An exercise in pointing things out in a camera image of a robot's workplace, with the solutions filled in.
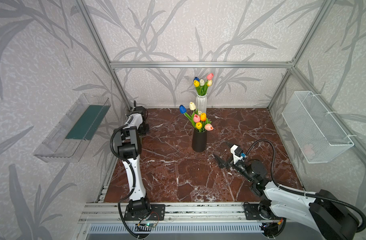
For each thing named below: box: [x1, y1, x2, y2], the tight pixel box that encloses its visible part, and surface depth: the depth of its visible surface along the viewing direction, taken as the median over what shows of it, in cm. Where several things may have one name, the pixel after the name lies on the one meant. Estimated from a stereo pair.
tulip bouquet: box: [186, 110, 214, 133], surface depth 75 cm
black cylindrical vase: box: [192, 128, 208, 153], surface depth 95 cm
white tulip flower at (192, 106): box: [189, 101, 196, 111], surface depth 79 cm
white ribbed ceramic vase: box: [195, 93, 208, 114], surface depth 103 cm
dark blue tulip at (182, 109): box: [179, 104, 196, 127], surface depth 77 cm
